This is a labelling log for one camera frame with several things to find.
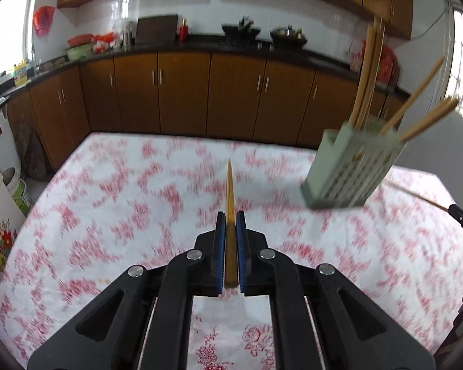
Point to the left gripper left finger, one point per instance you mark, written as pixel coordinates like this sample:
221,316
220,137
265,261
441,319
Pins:
210,270

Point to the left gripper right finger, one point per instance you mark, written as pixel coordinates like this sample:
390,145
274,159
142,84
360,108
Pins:
251,276

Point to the black kitchen countertop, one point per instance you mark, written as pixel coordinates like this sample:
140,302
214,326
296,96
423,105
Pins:
260,49

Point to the floral white tablecloth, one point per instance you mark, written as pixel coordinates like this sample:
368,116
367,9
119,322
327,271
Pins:
121,200

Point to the green perforated utensil holder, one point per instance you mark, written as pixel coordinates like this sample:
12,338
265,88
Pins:
349,165

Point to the lower wooden cabinets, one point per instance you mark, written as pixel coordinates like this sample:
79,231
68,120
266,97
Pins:
184,93

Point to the red bag condiment cluster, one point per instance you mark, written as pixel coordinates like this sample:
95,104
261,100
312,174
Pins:
388,72

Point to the white bucket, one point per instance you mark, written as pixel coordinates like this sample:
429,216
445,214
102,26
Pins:
17,189

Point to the lidded pan on stove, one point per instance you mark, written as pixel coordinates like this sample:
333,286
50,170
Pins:
288,38

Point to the black wok on stove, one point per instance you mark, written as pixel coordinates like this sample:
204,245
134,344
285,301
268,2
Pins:
244,31

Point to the red bottle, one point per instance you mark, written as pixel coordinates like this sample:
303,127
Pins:
183,31

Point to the dark wooden cutting board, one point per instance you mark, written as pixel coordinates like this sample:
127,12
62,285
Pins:
156,29

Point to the red basin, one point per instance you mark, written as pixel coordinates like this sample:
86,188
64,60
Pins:
80,40

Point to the yellow detergent bottle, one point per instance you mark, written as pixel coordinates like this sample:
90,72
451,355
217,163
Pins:
20,73

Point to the red hanging plastic bag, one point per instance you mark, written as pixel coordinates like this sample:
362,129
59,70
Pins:
42,20

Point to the left window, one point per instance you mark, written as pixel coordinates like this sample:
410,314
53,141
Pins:
13,14

